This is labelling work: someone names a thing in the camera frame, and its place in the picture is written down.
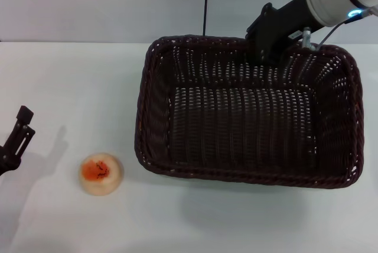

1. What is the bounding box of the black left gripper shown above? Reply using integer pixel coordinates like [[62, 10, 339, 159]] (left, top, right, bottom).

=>
[[0, 105, 37, 177]]

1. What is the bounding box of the silver metal cable connector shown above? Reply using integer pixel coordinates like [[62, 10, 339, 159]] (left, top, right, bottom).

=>
[[301, 27, 315, 51]]

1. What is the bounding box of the round bun with orange topping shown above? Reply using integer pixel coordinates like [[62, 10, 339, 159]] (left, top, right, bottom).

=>
[[78, 152, 125, 197]]

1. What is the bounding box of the dark brown woven basket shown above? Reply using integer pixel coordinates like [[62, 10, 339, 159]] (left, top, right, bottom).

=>
[[135, 35, 367, 190]]

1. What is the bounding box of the thin black vertical cable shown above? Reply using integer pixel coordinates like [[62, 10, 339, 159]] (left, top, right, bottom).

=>
[[202, 0, 210, 35]]

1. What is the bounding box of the thin grey cable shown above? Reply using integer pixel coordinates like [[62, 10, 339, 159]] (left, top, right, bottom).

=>
[[317, 13, 366, 49]]

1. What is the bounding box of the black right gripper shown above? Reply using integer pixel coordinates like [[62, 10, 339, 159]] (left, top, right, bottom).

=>
[[246, 0, 314, 66]]

